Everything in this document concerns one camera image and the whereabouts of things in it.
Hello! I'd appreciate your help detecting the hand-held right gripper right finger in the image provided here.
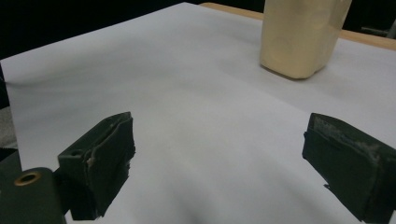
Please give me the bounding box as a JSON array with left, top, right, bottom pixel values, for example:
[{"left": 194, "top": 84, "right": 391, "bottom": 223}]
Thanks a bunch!
[{"left": 302, "top": 112, "right": 396, "bottom": 224}]

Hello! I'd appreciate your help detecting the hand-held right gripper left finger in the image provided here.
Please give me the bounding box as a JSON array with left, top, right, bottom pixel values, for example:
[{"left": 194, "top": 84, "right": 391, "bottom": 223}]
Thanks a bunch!
[{"left": 53, "top": 111, "right": 137, "bottom": 222}]

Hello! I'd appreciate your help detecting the beige square cup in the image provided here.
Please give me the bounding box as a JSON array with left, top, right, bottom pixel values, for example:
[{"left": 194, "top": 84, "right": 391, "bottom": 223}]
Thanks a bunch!
[{"left": 259, "top": 0, "right": 353, "bottom": 80}]

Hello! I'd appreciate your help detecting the white table mat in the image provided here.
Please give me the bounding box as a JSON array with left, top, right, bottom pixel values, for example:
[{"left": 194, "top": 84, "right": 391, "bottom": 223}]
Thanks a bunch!
[{"left": 0, "top": 2, "right": 396, "bottom": 224}]

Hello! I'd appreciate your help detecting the metal floor rail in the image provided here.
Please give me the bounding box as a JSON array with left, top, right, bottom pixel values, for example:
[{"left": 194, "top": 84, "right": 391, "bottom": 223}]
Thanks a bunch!
[{"left": 361, "top": 25, "right": 396, "bottom": 40}]

